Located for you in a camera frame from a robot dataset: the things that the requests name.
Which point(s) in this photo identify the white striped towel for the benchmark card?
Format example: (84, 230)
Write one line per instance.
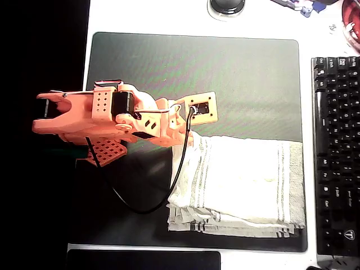
(239, 180)

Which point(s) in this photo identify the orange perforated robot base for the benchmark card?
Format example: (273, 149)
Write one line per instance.
(109, 150)

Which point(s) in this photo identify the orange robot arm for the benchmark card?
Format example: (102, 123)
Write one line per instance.
(81, 115)

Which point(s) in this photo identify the dark grey desk mat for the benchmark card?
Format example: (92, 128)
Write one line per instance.
(225, 70)

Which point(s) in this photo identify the round dark cup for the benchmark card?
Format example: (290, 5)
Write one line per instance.
(226, 7)

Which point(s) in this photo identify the black keyboard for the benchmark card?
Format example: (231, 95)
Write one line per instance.
(337, 112)

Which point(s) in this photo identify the blue white small items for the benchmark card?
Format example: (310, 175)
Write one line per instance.
(306, 9)

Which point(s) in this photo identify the small metal trinket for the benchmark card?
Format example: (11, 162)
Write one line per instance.
(333, 27)

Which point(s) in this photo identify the red bowl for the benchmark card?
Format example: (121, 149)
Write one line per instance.
(351, 17)

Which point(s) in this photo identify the orange camera mount frame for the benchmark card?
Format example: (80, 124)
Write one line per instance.
(211, 112)

